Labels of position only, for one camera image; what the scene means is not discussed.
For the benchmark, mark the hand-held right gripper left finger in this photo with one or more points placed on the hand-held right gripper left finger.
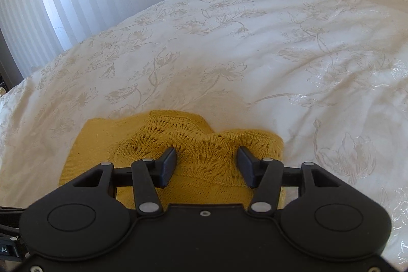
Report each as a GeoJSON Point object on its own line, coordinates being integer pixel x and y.
{"type": "Point", "coordinates": [166, 167]}

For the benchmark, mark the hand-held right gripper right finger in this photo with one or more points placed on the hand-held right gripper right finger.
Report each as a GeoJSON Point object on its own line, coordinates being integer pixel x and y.
{"type": "Point", "coordinates": [246, 167]}

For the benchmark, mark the yellow knit sweater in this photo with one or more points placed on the yellow knit sweater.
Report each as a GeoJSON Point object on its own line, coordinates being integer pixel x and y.
{"type": "Point", "coordinates": [105, 144]}

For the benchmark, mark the white floral bedspread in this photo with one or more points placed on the white floral bedspread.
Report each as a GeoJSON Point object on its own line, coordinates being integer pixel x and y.
{"type": "Point", "coordinates": [255, 52]}

